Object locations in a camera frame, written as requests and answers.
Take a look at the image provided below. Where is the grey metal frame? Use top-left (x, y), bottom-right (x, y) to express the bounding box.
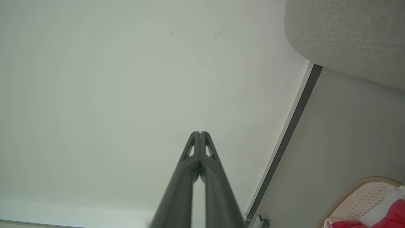
top-left (245, 214), bottom-right (270, 228)

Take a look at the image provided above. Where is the grey fabric sofa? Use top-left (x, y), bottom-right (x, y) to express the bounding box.
top-left (284, 0), bottom-right (405, 91)

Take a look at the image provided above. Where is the red garment with white trim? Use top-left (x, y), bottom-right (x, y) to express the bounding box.
top-left (323, 199), bottom-right (405, 228)

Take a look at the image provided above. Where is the white and black baseboard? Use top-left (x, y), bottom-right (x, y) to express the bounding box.
top-left (245, 62), bottom-right (323, 223)

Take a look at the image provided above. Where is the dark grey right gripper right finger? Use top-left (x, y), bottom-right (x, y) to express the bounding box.
top-left (200, 131), bottom-right (246, 228)

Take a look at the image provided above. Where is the white perforated laundry basket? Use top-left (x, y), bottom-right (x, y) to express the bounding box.
top-left (316, 176), bottom-right (405, 228)

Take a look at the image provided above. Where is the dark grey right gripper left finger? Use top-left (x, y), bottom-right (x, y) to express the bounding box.
top-left (148, 131), bottom-right (201, 228)

